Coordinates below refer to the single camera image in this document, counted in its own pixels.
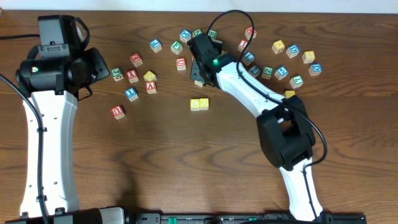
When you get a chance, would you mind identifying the red I block right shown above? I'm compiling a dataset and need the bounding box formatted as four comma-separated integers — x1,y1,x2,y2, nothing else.
238,40,248,52

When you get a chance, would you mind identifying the green B block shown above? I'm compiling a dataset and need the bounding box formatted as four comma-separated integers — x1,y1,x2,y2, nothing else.
208,29,218,39

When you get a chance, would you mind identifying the green N block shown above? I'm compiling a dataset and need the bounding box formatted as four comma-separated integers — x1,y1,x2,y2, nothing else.
192,29,202,37

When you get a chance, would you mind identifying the yellow K block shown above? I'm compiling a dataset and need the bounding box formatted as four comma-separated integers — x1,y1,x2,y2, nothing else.
284,90,295,98

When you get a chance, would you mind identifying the green J block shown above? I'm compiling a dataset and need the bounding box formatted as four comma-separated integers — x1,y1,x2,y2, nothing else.
111,67,124,82

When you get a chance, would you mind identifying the red U block centre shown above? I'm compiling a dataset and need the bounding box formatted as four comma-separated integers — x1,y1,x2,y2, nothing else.
176,57,187,71

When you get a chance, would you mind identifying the red u block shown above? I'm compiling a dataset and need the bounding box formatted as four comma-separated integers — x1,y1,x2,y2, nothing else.
111,105,125,120
176,57,187,71

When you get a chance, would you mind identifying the green E block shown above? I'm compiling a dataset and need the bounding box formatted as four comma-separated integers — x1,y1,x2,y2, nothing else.
170,40,183,55

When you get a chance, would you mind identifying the green Z block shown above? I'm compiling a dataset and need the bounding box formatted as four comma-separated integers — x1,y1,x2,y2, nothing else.
261,66,274,80

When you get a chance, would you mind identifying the yellow C block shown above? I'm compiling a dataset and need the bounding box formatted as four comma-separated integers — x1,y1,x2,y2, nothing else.
190,98,200,111

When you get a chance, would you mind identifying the yellow 8 block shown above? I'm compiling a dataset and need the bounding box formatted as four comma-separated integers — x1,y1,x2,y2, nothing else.
302,50,316,64

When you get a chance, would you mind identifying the green R block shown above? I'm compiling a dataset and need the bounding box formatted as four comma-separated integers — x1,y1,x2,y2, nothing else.
194,80,205,88

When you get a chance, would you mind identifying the red H block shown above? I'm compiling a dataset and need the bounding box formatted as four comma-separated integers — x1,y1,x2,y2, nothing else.
245,27,257,40

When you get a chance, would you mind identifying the blue L block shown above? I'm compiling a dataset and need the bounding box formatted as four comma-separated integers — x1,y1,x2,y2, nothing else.
242,51,255,66

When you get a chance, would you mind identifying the blue 5 block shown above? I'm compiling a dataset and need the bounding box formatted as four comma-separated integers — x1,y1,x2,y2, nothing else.
274,66,289,80

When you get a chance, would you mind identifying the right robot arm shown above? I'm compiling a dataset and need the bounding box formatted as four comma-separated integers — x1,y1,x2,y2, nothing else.
187,34,323,222

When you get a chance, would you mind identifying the red U block left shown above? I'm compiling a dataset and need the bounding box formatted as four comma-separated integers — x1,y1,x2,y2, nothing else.
111,105,125,120

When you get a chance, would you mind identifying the blue D block lower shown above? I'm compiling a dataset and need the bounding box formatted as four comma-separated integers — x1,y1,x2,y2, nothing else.
308,63,323,76

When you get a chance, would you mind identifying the blue D block upper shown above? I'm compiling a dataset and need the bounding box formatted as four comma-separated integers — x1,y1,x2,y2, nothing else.
286,44,300,58

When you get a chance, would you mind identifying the red A block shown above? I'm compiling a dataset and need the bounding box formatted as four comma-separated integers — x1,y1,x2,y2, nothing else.
146,82,157,94

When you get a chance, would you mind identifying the green 7 block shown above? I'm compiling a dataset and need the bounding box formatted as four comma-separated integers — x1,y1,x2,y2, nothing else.
289,75,304,89

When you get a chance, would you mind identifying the red E block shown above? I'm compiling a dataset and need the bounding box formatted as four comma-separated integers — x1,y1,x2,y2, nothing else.
130,53,143,67

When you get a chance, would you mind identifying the yellow O block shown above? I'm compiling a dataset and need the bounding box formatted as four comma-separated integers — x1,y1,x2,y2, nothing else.
200,98,210,110

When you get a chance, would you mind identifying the yellow M block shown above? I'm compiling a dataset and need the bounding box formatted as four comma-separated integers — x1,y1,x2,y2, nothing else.
272,40,285,54

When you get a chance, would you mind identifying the blue 2 block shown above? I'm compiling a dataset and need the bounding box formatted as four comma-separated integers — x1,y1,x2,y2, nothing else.
249,65,262,78

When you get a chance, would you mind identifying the blue P block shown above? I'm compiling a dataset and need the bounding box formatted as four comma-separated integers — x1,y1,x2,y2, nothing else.
150,39,162,53

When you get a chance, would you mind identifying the blue d block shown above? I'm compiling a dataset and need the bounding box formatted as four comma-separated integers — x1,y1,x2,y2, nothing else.
308,63,323,76
286,44,300,58

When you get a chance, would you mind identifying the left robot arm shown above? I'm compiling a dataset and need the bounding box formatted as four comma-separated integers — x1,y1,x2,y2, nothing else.
16,15,109,218

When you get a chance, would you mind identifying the blue J block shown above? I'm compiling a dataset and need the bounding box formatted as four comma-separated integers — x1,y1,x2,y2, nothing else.
124,87,138,101

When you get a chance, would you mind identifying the red Y block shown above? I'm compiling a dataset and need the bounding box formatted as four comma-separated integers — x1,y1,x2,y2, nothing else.
127,69,139,83

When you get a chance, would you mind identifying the blue X block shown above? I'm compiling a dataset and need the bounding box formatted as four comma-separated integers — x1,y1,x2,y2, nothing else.
180,29,192,43

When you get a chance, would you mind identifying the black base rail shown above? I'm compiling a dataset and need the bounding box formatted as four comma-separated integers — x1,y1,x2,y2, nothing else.
4,207,367,224

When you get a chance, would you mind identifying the yellow block left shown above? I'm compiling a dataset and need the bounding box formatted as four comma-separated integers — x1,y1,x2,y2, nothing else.
144,70,157,82

